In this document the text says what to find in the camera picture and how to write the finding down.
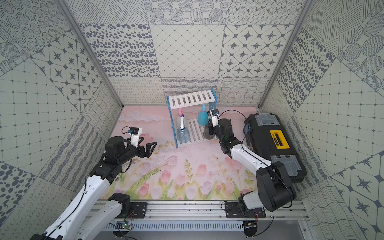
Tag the white pink watering bottle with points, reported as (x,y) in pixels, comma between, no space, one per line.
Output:
(180,120)

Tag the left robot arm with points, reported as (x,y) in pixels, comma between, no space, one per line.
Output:
(72,223)

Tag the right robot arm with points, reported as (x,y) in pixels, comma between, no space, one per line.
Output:
(274,186)

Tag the black yellow toolbox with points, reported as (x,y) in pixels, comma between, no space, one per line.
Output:
(266,136)

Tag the pink floral table mat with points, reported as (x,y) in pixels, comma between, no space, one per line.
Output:
(195,172)

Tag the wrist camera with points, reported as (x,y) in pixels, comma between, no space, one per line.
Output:
(214,114)
(135,135)

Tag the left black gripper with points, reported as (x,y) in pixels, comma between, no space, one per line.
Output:
(140,148)

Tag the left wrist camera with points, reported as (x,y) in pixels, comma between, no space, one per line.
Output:
(135,135)

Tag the aluminium mounting rail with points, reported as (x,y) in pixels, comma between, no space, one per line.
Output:
(213,210)

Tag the clear blue spray bottle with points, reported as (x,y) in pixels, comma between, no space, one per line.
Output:
(183,134)

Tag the blue and white slatted shelf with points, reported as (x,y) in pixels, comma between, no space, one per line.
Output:
(190,104)

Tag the smoky grey spray bottle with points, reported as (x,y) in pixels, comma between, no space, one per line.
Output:
(207,132)

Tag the small green circuit board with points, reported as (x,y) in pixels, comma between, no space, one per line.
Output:
(124,226)

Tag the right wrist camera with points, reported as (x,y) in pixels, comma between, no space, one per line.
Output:
(214,114)

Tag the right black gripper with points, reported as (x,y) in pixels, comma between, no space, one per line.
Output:
(211,128)

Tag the blue pink watering bottle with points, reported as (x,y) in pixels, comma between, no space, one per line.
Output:
(203,118)

